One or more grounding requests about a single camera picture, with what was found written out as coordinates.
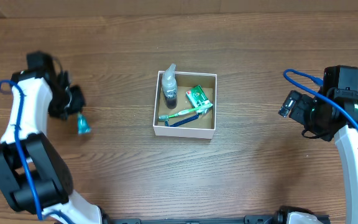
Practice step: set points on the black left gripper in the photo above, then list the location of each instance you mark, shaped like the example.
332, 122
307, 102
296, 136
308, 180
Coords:
74, 101

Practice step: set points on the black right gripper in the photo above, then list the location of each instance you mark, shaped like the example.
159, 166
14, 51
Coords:
295, 107

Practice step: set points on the red Colgate toothpaste tube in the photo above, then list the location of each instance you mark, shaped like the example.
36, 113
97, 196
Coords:
83, 126

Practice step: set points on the green toothbrush with cap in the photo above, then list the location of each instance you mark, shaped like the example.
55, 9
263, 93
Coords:
184, 112

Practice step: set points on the bottle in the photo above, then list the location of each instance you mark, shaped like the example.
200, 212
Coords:
169, 87

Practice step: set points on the blue disposable razor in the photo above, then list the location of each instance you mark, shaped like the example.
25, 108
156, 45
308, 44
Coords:
184, 121

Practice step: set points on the green soap packet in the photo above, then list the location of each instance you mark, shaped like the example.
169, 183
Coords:
197, 98

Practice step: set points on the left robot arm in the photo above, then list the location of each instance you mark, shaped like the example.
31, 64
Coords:
33, 176

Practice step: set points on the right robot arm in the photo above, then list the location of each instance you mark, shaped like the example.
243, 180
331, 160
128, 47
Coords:
346, 141

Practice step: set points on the white cardboard box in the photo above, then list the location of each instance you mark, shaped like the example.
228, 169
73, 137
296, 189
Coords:
203, 127

